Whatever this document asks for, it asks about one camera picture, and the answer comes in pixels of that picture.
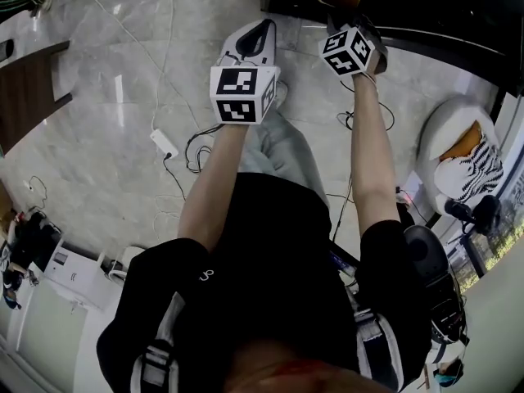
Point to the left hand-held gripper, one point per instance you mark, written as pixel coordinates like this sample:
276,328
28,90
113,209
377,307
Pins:
235,96

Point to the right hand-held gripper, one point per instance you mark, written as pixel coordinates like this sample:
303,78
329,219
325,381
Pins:
348,51

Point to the person's left forearm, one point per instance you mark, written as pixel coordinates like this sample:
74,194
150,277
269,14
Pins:
213,186

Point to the person's right forearm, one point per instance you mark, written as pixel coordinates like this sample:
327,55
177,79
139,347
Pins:
372,158

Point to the person's white shoe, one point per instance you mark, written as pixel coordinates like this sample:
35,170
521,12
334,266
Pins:
281,93

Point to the person's grey trouser leg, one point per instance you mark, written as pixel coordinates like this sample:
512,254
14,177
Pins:
286,150

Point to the white power adapter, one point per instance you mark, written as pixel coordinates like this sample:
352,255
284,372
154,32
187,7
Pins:
163,143

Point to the white beanbag seat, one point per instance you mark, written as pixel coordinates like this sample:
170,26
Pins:
446,125

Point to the orange cushion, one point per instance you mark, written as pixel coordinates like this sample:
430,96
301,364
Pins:
464,143

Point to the striped black white cloth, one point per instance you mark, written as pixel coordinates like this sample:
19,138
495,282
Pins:
471,170

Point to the person's black shirt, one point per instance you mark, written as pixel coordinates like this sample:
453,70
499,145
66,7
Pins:
266,281

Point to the white machine housing with display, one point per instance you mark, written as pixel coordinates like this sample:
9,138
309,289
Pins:
78,274

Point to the person's face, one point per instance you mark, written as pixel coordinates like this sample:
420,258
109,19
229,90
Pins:
294,373

